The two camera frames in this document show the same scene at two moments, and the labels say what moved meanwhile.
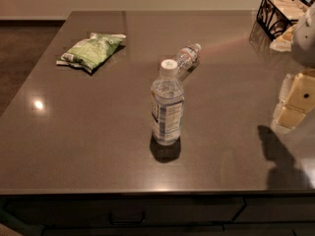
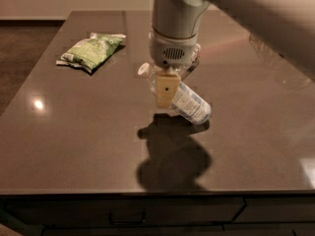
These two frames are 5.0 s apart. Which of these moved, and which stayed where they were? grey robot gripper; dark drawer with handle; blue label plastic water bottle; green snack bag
Moved: blue label plastic water bottle; grey robot gripper
Stayed: green snack bag; dark drawer with handle
